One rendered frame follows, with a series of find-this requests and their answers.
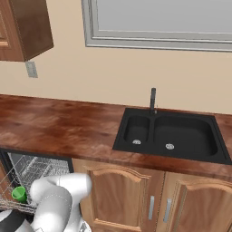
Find wooden cupboard door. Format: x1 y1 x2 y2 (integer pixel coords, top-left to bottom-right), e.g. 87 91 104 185
156 171 232 232
72 159 166 232

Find dishwasher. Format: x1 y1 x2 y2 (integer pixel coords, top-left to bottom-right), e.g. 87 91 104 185
0 148 75 216

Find green cup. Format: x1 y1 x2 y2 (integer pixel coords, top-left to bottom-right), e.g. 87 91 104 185
11 186 28 204

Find black tap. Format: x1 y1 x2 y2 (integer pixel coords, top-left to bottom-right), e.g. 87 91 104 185
149 87 158 115

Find black double sink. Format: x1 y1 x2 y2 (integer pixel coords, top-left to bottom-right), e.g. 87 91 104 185
111 107 232 166

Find grey framed window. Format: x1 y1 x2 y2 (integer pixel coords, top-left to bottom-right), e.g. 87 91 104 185
81 0 232 53

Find grey wall socket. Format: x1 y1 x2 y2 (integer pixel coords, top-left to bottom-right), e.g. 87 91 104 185
24 61 39 79

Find silver cupboard handle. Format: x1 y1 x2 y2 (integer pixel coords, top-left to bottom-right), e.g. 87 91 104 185
148 195 156 221
162 198 172 224

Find wire dishwasher rack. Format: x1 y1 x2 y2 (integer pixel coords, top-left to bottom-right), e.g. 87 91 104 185
0 153 71 214

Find wooden wall cupboard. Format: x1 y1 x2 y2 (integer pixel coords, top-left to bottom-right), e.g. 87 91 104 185
0 0 54 63

